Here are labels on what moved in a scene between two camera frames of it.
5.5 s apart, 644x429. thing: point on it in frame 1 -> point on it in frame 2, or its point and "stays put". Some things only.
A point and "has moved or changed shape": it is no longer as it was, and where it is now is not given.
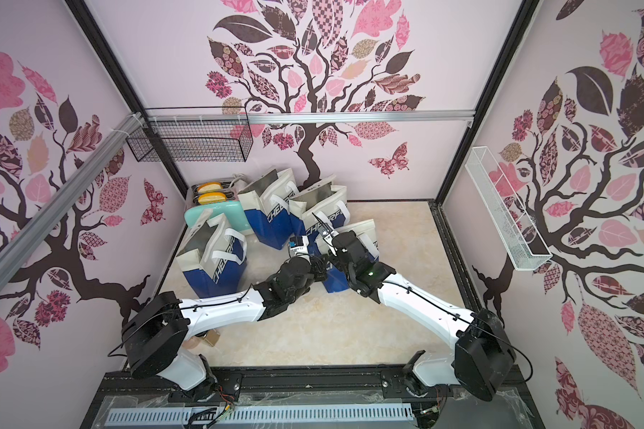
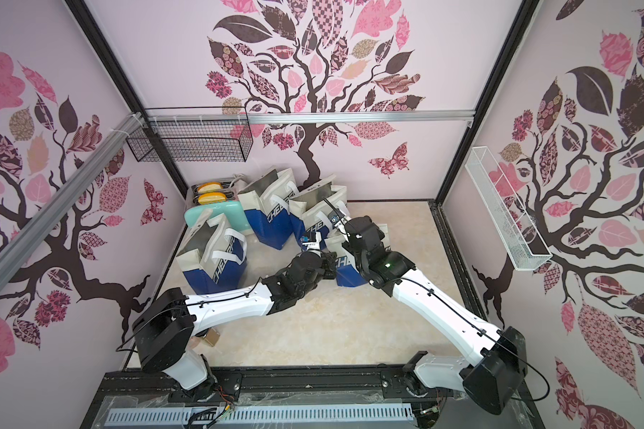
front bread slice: x=211 y=197 stays put
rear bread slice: x=208 y=187 stays put
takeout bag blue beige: x=338 y=280 has moved or changed shape
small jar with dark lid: x=210 y=336 stays put
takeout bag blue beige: x=213 y=256 stays put
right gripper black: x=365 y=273 -> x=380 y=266
